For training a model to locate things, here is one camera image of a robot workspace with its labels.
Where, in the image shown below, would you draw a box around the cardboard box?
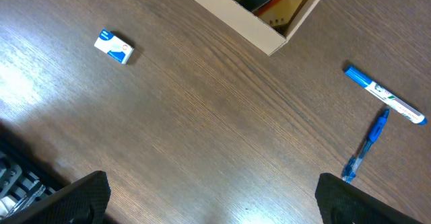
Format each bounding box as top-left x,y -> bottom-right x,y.
194,0 -> 320,56

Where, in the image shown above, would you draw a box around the yellow sticky note pad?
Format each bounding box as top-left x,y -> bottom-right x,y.
235,0 -> 310,28

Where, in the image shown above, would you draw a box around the blue ballpoint pen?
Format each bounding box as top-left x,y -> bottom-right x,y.
341,108 -> 390,184

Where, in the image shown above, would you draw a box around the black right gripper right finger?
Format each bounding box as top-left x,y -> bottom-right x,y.
315,173 -> 420,224

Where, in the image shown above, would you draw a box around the blue white staples box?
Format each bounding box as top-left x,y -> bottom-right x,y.
94,29 -> 134,65

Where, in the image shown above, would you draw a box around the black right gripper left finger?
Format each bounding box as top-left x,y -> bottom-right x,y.
1,171 -> 110,224

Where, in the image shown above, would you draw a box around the blue white marker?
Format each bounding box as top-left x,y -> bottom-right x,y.
344,65 -> 428,125

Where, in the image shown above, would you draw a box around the black robot base bottom edge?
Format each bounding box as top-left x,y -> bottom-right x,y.
1,137 -> 64,220

